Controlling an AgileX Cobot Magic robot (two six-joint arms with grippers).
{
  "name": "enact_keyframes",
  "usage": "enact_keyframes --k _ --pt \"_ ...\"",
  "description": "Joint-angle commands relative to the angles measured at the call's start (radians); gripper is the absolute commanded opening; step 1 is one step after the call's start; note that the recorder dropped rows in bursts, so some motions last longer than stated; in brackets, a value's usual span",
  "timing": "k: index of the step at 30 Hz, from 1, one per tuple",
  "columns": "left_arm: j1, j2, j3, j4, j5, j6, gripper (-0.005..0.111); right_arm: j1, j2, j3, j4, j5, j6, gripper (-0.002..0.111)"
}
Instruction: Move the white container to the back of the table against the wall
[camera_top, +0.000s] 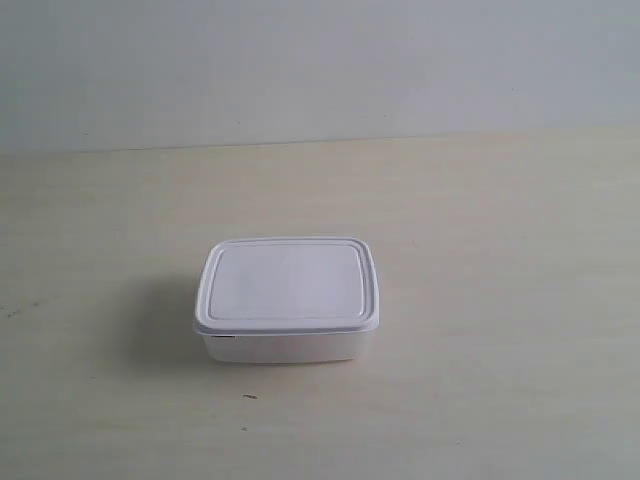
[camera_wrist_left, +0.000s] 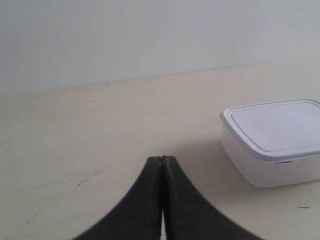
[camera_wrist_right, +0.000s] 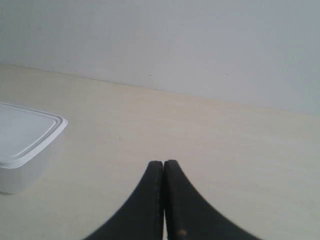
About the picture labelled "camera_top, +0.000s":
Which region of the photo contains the white lidded plastic container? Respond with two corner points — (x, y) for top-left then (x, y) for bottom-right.
(193, 236), (380, 364)

